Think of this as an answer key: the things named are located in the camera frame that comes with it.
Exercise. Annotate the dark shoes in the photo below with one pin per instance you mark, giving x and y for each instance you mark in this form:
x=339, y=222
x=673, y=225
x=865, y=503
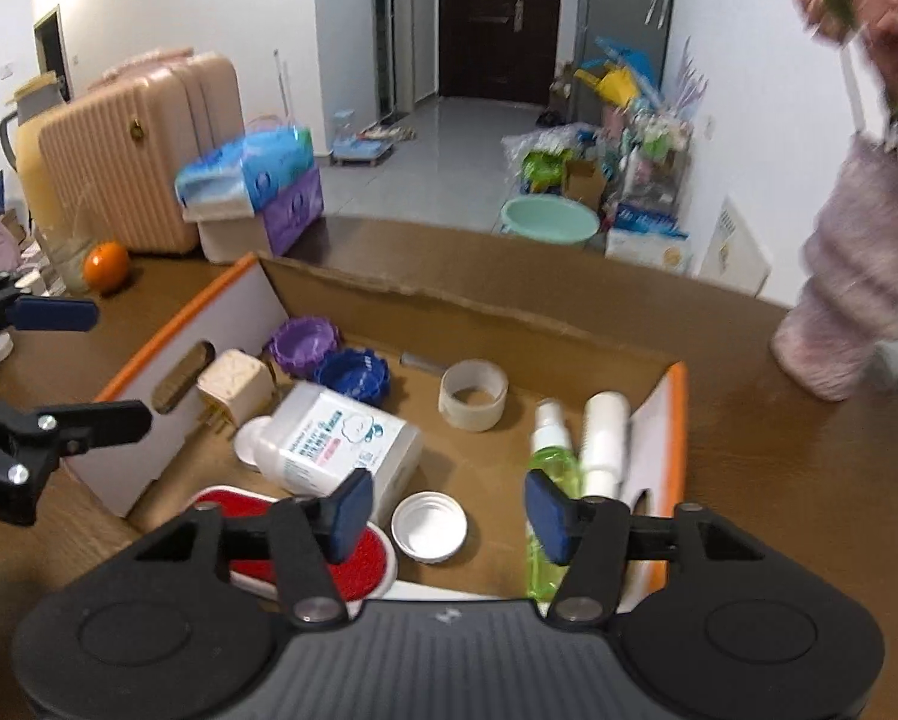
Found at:
x=548, y=119

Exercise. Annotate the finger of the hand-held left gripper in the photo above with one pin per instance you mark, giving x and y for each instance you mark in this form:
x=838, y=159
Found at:
x=51, y=313
x=96, y=421

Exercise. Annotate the blue white packet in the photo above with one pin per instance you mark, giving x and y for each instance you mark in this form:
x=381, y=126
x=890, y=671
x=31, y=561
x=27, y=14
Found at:
x=647, y=236

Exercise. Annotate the orange cardboard box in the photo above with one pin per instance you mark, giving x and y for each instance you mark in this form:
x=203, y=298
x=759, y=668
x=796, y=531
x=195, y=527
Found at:
x=539, y=367

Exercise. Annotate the small white round lid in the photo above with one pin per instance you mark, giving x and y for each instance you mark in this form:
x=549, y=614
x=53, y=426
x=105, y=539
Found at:
x=245, y=446

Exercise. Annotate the yellow watering can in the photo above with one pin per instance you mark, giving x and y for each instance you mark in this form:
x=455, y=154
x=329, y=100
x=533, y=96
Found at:
x=606, y=86

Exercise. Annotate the blue tissue pack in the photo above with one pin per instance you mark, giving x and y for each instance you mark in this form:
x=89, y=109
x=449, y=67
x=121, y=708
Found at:
x=246, y=165

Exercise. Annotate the green spray bottle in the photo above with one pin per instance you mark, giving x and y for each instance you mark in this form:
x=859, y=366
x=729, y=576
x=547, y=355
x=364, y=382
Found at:
x=550, y=457

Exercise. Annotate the small brown carton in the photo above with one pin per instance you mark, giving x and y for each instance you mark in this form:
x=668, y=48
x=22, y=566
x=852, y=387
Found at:
x=584, y=184

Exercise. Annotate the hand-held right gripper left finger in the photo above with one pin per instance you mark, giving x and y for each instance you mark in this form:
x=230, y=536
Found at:
x=351, y=514

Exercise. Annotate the translucent tape roll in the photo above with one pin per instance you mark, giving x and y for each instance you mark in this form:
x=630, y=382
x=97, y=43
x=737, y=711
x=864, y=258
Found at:
x=471, y=420

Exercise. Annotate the white board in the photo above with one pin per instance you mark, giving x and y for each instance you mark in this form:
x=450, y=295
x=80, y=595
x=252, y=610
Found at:
x=737, y=247

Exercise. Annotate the blue plastic cap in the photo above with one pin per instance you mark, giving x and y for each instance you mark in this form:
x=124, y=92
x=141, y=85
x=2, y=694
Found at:
x=347, y=375

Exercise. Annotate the pink grey ceramic vase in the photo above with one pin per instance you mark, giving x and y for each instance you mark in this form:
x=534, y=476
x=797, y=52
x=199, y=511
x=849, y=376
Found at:
x=853, y=277

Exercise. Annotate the dark brown door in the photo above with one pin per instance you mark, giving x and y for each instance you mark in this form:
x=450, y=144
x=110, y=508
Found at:
x=494, y=37

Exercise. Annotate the red white lint brush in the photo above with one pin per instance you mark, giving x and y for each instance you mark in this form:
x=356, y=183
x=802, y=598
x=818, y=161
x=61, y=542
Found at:
x=374, y=559

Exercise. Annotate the clear glass cup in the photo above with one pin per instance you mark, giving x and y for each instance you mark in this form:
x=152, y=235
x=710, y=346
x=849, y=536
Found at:
x=66, y=262

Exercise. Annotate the small white bottle cap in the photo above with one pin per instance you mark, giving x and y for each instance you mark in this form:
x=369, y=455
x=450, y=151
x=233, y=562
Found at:
x=0, y=346

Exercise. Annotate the orange fruit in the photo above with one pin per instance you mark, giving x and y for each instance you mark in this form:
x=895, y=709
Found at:
x=106, y=266

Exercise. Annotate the dark side doorway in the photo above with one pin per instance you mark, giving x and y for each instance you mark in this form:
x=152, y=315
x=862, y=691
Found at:
x=51, y=52

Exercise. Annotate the white labelled bottle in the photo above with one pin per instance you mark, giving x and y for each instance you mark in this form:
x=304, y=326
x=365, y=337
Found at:
x=329, y=442

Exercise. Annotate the beige plug adapter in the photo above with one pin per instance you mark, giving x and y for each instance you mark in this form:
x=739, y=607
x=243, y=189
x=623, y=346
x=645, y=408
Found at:
x=231, y=386

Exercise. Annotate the purple plastic cap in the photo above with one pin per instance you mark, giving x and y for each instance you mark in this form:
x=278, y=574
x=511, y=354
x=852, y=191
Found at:
x=302, y=341

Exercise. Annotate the white round cup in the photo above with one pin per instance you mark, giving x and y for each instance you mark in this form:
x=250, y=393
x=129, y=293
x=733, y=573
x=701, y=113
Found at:
x=428, y=529

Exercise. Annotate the plastic bag with green packets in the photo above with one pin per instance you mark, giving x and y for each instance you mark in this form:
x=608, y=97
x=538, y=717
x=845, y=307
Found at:
x=542, y=161

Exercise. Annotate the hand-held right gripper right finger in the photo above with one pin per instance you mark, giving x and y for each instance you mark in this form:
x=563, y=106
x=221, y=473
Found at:
x=550, y=514

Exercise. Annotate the green wash basin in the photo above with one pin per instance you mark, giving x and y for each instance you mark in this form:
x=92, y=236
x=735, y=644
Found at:
x=550, y=221

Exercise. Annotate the yellow thermos jug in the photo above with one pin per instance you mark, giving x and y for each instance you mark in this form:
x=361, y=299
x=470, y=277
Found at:
x=32, y=157

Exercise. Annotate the pink ribbed suitcase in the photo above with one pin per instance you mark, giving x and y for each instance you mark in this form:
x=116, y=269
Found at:
x=134, y=165

